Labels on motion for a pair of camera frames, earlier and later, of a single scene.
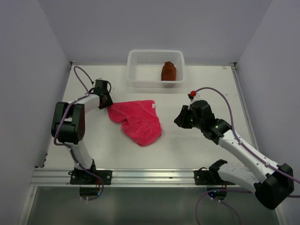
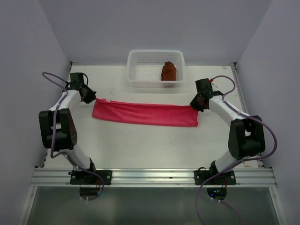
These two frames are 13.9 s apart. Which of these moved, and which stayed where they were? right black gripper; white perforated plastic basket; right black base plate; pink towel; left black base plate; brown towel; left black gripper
Moved: left black gripper; pink towel; right black gripper
Stayed: brown towel; white perforated plastic basket; left black base plate; right black base plate
